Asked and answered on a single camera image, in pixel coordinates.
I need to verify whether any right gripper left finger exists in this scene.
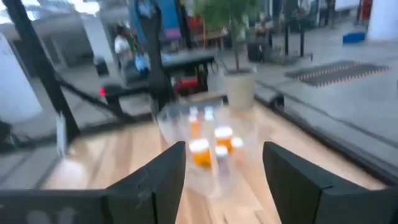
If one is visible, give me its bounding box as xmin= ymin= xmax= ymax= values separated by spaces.
xmin=0 ymin=141 xmax=187 ymax=224

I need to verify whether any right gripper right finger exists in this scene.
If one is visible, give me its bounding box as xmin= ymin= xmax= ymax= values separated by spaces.
xmin=262 ymin=141 xmax=398 ymax=224

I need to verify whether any large orange pill bottle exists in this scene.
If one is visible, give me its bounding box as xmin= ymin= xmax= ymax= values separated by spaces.
xmin=188 ymin=138 xmax=212 ymax=169
xmin=214 ymin=126 xmax=234 ymax=153

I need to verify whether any small orange pill bottle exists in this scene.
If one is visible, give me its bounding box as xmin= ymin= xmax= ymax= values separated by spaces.
xmin=188 ymin=115 xmax=200 ymax=139

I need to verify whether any orange bottle with mixed pills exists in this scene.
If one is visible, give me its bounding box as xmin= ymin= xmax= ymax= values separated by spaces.
xmin=231 ymin=136 xmax=245 ymax=162

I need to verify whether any clear plastic bin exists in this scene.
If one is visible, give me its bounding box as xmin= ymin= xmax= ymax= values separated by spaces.
xmin=156 ymin=98 xmax=224 ymax=147
xmin=178 ymin=107 xmax=261 ymax=200

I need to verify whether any red case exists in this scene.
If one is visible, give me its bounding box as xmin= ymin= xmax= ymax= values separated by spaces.
xmin=174 ymin=76 xmax=200 ymax=96

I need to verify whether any white plant pot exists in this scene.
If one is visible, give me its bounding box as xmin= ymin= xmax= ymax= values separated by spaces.
xmin=223 ymin=67 xmax=257 ymax=110

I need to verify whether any black mat with striped edge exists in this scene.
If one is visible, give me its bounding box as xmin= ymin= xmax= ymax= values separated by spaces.
xmin=284 ymin=60 xmax=391 ymax=88

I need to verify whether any person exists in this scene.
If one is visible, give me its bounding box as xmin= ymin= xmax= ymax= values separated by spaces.
xmin=113 ymin=24 xmax=134 ymax=68

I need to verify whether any black metal stand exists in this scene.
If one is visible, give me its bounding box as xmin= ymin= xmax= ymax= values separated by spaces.
xmin=284 ymin=0 xmax=313 ymax=62

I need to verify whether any blue floor box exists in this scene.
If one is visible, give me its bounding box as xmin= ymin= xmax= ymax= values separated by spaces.
xmin=342 ymin=30 xmax=367 ymax=44

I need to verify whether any blue computer screen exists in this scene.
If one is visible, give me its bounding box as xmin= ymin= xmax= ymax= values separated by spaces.
xmin=157 ymin=0 xmax=183 ymax=40

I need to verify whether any black rounded bracket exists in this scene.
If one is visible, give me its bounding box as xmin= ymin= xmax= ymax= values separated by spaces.
xmin=269 ymin=93 xmax=285 ymax=110

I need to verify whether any black aluminium table frame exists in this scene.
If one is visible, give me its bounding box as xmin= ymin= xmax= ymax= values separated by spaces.
xmin=0 ymin=0 xmax=398 ymax=187

